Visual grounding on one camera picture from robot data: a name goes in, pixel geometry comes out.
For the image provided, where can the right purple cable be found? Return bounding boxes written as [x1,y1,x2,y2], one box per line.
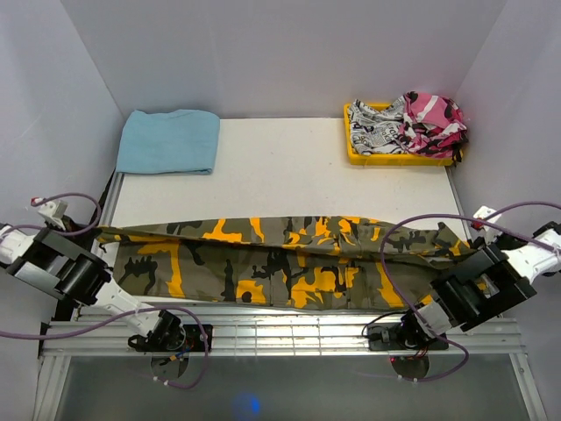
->
[379,200,561,383]

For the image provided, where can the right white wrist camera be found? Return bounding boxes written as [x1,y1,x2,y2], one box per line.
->
[470,205,501,231]

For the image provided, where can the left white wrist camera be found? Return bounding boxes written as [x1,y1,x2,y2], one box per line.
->
[31,197,67,230]

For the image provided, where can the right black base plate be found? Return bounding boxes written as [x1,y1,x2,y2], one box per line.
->
[361,324,449,352]

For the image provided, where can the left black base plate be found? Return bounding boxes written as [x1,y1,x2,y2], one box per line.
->
[127,324,205,353]

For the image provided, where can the pink camouflage trousers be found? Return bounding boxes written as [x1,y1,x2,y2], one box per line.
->
[396,91,468,165]

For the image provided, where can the yellow plastic tray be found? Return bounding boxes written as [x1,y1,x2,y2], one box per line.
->
[343,103,463,167]

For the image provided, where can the folded light blue cloth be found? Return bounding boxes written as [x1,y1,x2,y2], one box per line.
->
[116,110,220,175]

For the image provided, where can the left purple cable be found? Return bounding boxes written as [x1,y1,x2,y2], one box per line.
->
[0,191,211,390]

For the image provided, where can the newspaper print trousers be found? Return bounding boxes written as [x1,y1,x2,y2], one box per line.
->
[347,96,405,156]

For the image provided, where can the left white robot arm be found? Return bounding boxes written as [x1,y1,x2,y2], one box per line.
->
[1,224,187,352]

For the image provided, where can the purple cable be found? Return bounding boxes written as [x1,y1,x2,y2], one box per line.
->
[0,191,211,390]
[379,200,561,383]

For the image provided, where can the yellow camouflage trousers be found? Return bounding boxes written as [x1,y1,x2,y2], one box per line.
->
[97,216,469,310]

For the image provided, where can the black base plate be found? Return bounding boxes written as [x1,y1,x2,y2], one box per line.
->
[127,324,205,353]
[361,324,449,352]

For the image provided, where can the aluminium mounting rail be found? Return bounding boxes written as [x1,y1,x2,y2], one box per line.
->
[42,317,525,357]

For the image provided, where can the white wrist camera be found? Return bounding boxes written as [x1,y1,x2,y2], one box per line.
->
[31,197,67,230]
[470,205,501,231]

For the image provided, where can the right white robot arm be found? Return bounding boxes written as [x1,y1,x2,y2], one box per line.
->
[394,222,560,349]

